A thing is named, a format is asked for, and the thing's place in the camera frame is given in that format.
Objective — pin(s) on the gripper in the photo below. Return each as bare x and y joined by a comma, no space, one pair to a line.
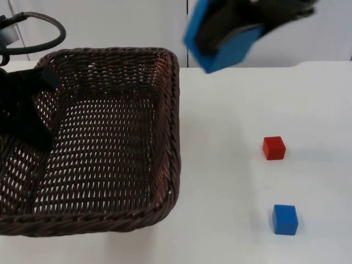
269,8
15,104

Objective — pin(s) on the large blue block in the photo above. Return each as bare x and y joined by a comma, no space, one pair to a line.
233,53

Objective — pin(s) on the dark brown wicker basket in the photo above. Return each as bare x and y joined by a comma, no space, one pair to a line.
110,143

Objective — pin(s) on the red cube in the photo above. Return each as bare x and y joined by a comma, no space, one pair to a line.
273,148

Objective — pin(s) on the small blue cube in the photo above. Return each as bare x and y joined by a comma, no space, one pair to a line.
285,220

